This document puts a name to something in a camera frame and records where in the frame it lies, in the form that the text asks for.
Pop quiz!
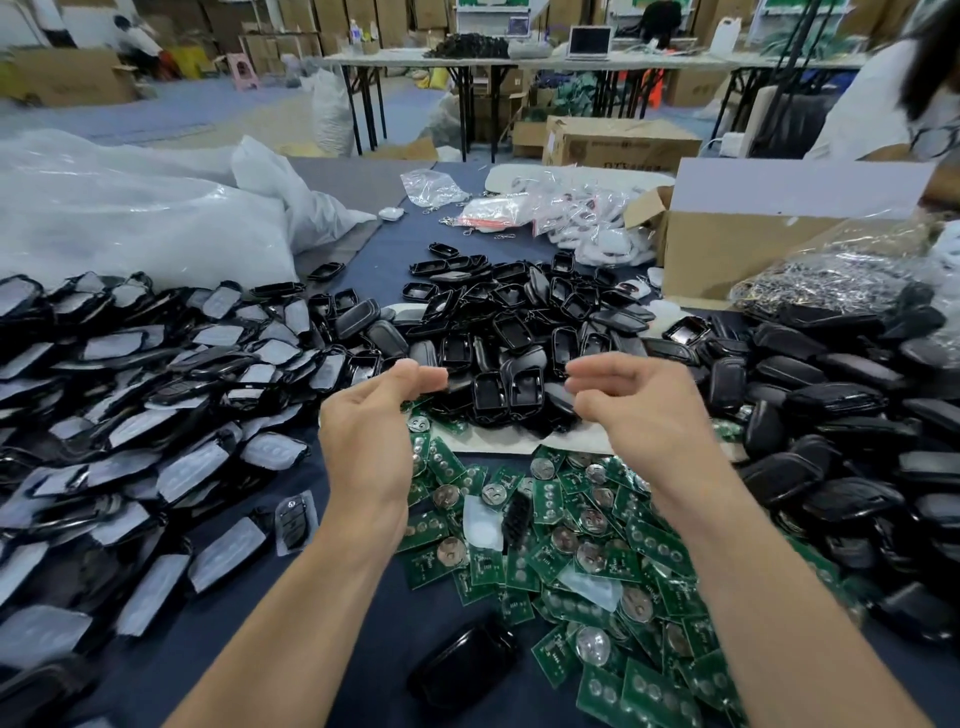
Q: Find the person's left hand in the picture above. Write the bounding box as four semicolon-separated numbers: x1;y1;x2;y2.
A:
319;360;449;519

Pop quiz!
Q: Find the person's right hand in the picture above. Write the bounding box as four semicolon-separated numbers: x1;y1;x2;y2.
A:
565;354;725;504

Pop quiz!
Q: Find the pile of black shell halves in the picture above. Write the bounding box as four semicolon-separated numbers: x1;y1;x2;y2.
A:
402;240;707;422

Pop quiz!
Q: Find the pile of green circuit boards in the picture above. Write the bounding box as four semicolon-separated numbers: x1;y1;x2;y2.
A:
397;405;842;728

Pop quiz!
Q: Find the pile of assembled black fobs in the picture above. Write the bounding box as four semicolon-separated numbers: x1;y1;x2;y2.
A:
705;277;960;647

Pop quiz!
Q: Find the lone glossy black shell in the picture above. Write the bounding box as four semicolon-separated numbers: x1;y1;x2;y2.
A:
408;618;524;714

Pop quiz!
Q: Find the pile of shells with pads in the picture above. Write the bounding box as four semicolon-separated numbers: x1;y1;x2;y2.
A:
0;270;395;728

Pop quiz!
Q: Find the person's right forearm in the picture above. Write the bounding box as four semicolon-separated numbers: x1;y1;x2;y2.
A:
660;465;939;728

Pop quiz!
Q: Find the person's left forearm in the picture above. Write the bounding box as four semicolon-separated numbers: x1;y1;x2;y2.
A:
165;495;410;728

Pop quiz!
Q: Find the clear plastic film piece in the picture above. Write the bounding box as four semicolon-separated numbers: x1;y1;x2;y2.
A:
462;495;506;552

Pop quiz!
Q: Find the large open cardboard box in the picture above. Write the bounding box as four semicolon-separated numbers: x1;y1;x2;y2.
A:
622;157;939;309

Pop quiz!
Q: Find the heap of clear parts bags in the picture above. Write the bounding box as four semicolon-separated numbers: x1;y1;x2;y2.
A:
525;172;662;269

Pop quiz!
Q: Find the clear bag of metal parts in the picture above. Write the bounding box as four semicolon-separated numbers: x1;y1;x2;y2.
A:
730;217;960;324

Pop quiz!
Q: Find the clear bag with red label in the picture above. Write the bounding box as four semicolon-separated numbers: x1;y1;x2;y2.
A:
445;192;534;234

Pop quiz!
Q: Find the small crumpled clear plastic bag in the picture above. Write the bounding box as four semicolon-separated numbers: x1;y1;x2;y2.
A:
400;168;473;212

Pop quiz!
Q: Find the brown cardboard box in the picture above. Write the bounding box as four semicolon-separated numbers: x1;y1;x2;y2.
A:
543;115;704;174

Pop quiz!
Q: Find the white sack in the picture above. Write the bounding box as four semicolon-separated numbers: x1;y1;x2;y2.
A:
307;67;362;159

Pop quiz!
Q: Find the large white plastic bag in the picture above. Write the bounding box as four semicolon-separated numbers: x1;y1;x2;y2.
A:
0;127;380;290

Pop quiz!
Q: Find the long white table top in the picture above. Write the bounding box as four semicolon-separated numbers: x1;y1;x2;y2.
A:
322;48;872;74

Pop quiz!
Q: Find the open laptop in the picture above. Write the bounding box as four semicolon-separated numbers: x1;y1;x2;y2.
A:
565;24;615;63

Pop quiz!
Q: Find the pink plastic stool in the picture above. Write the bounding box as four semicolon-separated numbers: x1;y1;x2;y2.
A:
225;52;261;92

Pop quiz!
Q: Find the heap of black parts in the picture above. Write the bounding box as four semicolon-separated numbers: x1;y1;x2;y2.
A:
424;33;512;62

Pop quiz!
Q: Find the tan cardboard box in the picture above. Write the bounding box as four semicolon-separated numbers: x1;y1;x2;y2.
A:
7;48;140;110

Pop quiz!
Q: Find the black metal table frame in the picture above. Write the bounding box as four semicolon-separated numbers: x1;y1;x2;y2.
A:
337;60;519;159

